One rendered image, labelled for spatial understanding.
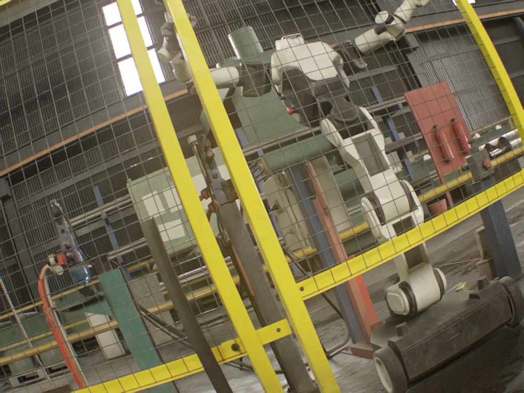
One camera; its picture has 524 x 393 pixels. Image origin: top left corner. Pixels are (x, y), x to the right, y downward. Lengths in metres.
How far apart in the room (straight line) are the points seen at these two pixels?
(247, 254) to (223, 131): 0.82
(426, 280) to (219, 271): 0.78
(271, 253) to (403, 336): 0.52
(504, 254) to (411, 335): 1.08
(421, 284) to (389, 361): 0.39
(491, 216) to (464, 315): 0.97
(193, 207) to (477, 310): 0.99
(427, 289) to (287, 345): 0.70
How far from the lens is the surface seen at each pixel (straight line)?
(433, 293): 2.19
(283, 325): 1.85
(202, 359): 1.61
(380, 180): 2.19
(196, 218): 1.77
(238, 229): 2.54
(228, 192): 2.54
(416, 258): 2.22
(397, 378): 1.91
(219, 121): 1.83
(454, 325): 1.99
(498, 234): 2.89
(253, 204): 1.80
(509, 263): 2.93
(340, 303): 3.00
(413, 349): 1.94
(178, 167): 1.79
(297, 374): 2.59
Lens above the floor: 0.66
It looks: 4 degrees up
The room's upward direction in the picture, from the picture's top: 22 degrees counter-clockwise
